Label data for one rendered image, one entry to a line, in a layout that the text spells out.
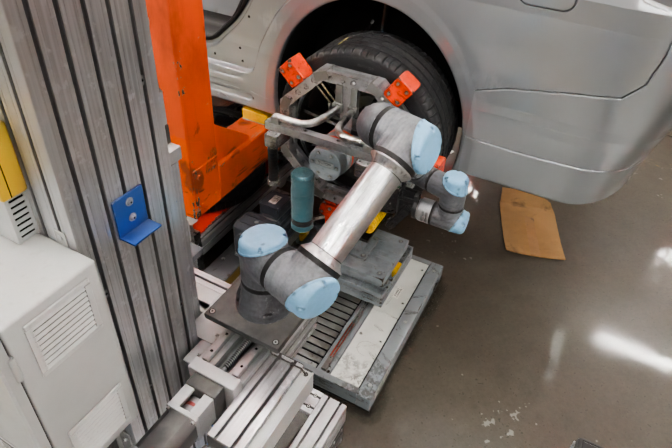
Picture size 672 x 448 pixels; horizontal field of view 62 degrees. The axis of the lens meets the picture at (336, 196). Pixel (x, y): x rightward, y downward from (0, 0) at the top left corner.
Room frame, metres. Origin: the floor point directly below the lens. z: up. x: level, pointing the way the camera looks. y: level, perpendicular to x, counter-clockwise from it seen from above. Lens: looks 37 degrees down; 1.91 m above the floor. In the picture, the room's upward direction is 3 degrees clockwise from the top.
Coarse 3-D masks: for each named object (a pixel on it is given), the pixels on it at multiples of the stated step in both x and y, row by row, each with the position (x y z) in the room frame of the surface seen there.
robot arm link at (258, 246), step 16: (272, 224) 1.04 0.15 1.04; (240, 240) 0.98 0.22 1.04; (256, 240) 0.98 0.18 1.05; (272, 240) 0.98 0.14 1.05; (240, 256) 0.97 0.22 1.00; (256, 256) 0.94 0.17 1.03; (272, 256) 0.94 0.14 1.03; (240, 272) 0.98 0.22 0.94; (256, 272) 0.93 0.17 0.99; (256, 288) 0.94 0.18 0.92
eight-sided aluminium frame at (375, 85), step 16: (304, 80) 1.81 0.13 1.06; (320, 80) 1.78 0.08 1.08; (336, 80) 1.76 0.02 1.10; (352, 80) 1.73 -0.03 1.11; (368, 80) 1.72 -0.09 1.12; (384, 80) 1.73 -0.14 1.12; (288, 96) 1.84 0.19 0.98; (384, 96) 1.68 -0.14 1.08; (288, 112) 1.84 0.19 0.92; (288, 144) 1.84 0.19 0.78; (288, 160) 1.84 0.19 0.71; (304, 160) 1.86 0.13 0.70; (320, 192) 1.77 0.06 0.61; (336, 192) 1.76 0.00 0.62
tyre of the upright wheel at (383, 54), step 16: (352, 32) 2.06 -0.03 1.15; (368, 32) 2.01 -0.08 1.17; (384, 32) 2.00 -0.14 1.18; (336, 48) 1.87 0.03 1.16; (352, 48) 1.84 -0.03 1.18; (368, 48) 1.85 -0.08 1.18; (384, 48) 1.86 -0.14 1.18; (400, 48) 1.90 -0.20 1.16; (416, 48) 1.94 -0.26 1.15; (320, 64) 1.88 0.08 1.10; (336, 64) 1.85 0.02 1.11; (352, 64) 1.82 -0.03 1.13; (368, 64) 1.80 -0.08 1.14; (384, 64) 1.77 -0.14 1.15; (400, 64) 1.79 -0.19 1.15; (416, 64) 1.84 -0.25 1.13; (432, 64) 1.90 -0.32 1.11; (432, 80) 1.83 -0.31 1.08; (416, 96) 1.72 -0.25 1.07; (432, 96) 1.76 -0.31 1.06; (448, 96) 1.84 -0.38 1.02; (416, 112) 1.71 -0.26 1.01; (432, 112) 1.70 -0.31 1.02; (448, 112) 1.80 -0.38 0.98; (448, 128) 1.77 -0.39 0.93; (448, 144) 1.77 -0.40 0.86
